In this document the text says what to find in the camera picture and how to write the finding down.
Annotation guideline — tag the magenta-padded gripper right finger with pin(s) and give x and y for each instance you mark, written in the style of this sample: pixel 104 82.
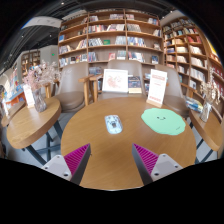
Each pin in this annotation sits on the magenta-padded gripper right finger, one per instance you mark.
pixel 146 160

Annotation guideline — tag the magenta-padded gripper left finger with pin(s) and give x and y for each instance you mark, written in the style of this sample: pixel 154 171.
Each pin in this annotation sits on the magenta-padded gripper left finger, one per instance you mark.
pixel 77 159

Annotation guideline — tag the translucent light-blue computer mouse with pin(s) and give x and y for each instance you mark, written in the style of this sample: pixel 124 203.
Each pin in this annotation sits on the translucent light-blue computer mouse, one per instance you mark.
pixel 113 124

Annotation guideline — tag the green smiley-face mouse pad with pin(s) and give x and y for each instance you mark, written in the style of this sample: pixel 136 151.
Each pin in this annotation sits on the green smiley-face mouse pad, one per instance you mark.
pixel 162 121

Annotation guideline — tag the round side table, pink flowers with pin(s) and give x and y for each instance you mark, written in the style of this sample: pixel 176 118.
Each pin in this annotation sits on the round side table, pink flowers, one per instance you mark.
pixel 30 123

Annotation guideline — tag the round side table, beige flowers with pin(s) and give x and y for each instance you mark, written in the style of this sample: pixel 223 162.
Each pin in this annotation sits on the round side table, beige flowers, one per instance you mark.
pixel 208 131

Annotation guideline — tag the brown armchair holding book pile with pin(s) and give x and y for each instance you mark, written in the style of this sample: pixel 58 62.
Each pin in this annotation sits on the brown armchair holding book pile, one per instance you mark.
pixel 175 96

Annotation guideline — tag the glass vase with pink flowers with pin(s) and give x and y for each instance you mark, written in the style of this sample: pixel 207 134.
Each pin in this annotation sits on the glass vase with pink flowers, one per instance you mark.
pixel 39 100

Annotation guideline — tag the pile of colourful books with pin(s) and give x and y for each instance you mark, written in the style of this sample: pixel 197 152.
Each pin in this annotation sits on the pile of colourful books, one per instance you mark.
pixel 194 105

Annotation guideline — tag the white sign on wooden base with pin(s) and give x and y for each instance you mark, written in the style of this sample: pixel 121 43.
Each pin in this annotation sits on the white sign on wooden base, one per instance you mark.
pixel 157 87

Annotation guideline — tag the brown wooden-armed armchair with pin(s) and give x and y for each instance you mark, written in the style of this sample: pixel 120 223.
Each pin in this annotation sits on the brown wooden-armed armchair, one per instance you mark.
pixel 71 85

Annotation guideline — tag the dark blue book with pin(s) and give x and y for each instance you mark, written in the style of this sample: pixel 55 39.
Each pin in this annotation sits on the dark blue book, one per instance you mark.
pixel 134 84

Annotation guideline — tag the small white table sign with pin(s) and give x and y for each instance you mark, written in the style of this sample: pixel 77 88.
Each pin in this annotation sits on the small white table sign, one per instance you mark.
pixel 28 96

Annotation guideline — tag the light-blue stack of books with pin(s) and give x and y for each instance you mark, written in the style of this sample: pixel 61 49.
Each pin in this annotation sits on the light-blue stack of books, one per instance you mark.
pixel 147 76

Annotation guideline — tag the white framed floral picture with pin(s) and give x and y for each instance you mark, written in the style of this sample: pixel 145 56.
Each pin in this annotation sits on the white framed floral picture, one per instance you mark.
pixel 115 81

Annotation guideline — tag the brown armchair holding framed picture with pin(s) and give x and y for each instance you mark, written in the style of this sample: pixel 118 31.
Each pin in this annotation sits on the brown armchair holding framed picture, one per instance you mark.
pixel 133 68

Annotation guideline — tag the distant wooden bookshelf unit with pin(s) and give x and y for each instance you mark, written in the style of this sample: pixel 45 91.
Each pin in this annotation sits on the distant wooden bookshelf unit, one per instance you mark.
pixel 30 61

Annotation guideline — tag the tall curved wooden bookshelf unit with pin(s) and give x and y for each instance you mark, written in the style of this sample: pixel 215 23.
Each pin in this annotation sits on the tall curved wooden bookshelf unit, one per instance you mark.
pixel 191 53

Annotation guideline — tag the wide wooden bookshelf unit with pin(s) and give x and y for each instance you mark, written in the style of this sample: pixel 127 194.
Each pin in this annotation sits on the wide wooden bookshelf unit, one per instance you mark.
pixel 110 36

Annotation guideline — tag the white hanging ceiling sign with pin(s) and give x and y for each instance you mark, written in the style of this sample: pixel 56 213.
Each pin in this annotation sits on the white hanging ceiling sign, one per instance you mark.
pixel 41 22

